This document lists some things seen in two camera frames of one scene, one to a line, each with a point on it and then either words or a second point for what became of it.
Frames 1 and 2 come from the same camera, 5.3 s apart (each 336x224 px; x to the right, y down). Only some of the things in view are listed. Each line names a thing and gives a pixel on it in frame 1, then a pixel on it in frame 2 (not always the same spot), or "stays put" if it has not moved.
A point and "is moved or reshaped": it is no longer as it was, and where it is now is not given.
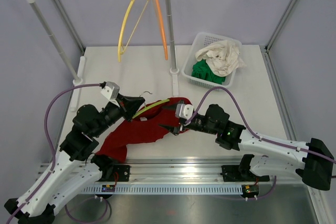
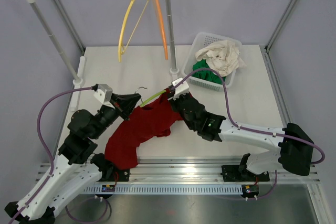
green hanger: [151, 106] to [151, 98]
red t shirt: [146, 126] is moved or reshaped
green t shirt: [201, 70] stays put
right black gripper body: [181, 124] to [177, 104]
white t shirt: [223, 56] stays put
